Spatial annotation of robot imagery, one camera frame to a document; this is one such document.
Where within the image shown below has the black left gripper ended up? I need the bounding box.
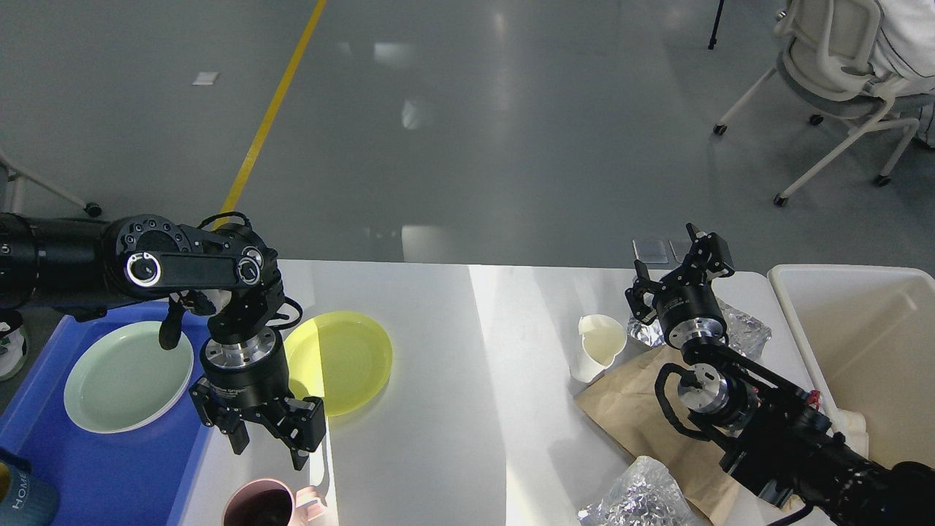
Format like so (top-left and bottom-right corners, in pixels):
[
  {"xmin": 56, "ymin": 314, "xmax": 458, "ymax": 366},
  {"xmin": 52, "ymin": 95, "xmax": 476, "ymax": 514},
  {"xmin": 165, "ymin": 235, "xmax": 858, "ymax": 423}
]
[{"xmin": 189, "ymin": 327, "xmax": 327, "ymax": 470}]

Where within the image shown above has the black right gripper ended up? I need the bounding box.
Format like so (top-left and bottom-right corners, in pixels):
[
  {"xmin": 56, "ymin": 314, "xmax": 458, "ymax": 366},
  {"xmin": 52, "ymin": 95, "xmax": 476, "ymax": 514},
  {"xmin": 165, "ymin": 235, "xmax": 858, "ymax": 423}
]
[{"xmin": 627, "ymin": 223, "xmax": 736, "ymax": 348}]

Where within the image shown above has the pink mug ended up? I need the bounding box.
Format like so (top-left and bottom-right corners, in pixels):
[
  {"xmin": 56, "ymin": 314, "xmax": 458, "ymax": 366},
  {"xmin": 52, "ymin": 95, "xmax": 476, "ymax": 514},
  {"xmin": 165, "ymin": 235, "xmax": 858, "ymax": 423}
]
[{"xmin": 221, "ymin": 477, "xmax": 329, "ymax": 525}]

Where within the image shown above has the dark teal mug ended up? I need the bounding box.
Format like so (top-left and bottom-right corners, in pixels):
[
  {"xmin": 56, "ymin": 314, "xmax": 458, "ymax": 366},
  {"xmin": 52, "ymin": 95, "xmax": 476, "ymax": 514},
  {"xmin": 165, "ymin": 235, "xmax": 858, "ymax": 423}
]
[{"xmin": 1, "ymin": 457, "xmax": 60, "ymax": 525}]

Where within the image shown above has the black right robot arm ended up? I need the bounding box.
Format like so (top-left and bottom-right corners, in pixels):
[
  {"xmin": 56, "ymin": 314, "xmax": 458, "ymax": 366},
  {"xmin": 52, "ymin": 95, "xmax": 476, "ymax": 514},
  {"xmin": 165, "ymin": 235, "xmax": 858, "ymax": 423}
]
[{"xmin": 625, "ymin": 224, "xmax": 934, "ymax": 525}]

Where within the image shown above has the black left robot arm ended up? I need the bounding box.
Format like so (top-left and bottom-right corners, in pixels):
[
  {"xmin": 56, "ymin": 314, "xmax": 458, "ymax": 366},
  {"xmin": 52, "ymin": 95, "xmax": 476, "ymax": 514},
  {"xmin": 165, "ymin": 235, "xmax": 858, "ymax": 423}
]
[{"xmin": 1, "ymin": 212, "xmax": 327, "ymax": 470}]

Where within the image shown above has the crumpled foil near gripper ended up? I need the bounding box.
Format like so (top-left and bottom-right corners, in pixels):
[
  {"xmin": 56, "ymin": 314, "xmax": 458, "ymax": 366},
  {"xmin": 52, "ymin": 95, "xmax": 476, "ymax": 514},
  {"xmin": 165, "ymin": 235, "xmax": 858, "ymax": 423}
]
[{"xmin": 627, "ymin": 297, "xmax": 772, "ymax": 362}]

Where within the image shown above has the white paper cup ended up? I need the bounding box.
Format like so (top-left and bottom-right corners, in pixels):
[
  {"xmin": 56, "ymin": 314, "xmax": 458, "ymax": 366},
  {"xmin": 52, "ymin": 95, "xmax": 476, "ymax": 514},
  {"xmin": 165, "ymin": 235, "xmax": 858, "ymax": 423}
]
[{"xmin": 570, "ymin": 314, "xmax": 628, "ymax": 384}]

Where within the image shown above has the yellow plastic plate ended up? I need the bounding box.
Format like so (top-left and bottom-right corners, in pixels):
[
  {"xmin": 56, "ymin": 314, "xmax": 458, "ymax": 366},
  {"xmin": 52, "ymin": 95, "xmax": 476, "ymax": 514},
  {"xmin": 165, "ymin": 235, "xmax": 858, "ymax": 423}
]
[{"xmin": 284, "ymin": 310, "xmax": 393, "ymax": 417}]

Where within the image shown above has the brown paper bag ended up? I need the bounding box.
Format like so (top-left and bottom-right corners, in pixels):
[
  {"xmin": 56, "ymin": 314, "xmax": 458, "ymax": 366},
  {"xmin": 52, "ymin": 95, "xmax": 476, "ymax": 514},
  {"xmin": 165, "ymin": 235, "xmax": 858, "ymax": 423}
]
[{"xmin": 575, "ymin": 346, "xmax": 751, "ymax": 525}]

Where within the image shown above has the pale green plate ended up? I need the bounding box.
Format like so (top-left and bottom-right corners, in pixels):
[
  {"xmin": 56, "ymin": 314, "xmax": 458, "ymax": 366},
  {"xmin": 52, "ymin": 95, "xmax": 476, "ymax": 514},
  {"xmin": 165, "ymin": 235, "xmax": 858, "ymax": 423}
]
[{"xmin": 63, "ymin": 321, "xmax": 194, "ymax": 434}]

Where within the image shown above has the blue plastic tray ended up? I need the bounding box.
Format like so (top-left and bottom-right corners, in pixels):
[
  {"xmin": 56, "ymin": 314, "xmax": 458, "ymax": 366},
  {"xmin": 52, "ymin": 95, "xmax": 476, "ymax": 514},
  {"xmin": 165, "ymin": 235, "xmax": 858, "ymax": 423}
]
[{"xmin": 1, "ymin": 302, "xmax": 211, "ymax": 525}]

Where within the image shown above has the white plastic bin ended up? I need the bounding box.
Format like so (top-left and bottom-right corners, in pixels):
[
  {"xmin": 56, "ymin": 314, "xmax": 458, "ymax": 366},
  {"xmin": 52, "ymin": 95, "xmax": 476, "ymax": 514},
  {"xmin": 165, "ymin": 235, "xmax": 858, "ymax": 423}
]
[{"xmin": 768, "ymin": 265, "xmax": 934, "ymax": 468}]

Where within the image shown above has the crumpled foil front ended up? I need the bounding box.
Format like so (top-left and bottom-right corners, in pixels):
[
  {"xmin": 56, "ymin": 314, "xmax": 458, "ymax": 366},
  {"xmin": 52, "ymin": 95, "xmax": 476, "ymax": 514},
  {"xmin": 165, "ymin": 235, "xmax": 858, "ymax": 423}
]
[{"xmin": 577, "ymin": 456, "xmax": 706, "ymax": 525}]

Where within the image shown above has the black tripod leg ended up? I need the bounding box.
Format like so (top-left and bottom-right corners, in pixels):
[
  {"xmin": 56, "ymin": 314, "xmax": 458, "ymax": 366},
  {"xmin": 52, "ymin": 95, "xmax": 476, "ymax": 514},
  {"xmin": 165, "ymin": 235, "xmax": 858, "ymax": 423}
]
[{"xmin": 707, "ymin": 0, "xmax": 725, "ymax": 50}]

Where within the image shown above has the white office chair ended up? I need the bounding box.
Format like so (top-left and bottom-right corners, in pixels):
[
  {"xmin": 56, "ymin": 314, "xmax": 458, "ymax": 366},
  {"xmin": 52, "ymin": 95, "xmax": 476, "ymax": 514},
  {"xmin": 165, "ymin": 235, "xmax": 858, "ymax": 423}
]
[{"xmin": 712, "ymin": 1, "xmax": 933, "ymax": 207}]

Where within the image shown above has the seated person white shirt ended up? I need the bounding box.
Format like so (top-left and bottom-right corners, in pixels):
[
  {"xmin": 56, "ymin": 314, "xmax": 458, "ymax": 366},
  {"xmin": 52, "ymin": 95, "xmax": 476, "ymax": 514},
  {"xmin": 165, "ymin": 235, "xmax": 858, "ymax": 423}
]
[{"xmin": 869, "ymin": 0, "xmax": 935, "ymax": 150}]

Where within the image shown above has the chair leg with caster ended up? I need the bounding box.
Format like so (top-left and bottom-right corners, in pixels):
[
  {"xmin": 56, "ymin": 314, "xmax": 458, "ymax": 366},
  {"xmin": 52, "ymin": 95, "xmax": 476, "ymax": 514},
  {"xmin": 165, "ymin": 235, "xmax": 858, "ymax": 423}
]
[{"xmin": 1, "ymin": 149, "xmax": 103, "ymax": 218}]

